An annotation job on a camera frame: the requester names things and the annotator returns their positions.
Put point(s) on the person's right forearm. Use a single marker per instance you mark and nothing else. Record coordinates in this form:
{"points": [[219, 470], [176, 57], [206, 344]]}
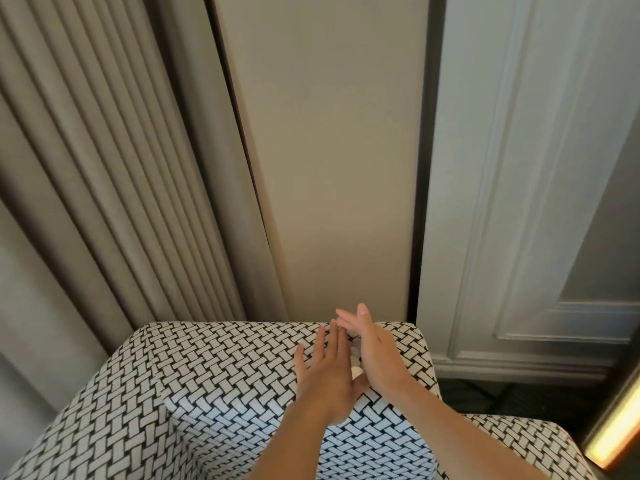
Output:
{"points": [[460, 434]]}

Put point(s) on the person's left forearm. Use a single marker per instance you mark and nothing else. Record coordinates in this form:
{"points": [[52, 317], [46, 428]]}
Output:
{"points": [[295, 449]]}

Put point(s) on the person's right hand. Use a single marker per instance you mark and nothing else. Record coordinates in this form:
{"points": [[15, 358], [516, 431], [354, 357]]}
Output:
{"points": [[382, 359]]}

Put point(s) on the pleated beige curtain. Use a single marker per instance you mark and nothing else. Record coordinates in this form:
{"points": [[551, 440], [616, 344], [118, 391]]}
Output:
{"points": [[125, 144]]}

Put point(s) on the black white woven-pattern sofa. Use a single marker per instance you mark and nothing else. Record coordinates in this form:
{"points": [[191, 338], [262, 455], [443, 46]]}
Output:
{"points": [[200, 394]]}

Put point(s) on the person's left hand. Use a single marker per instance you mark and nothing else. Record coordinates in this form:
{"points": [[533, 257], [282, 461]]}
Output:
{"points": [[327, 384]]}

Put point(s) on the lit yellow light strip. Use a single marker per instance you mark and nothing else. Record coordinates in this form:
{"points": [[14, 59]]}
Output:
{"points": [[617, 429]]}

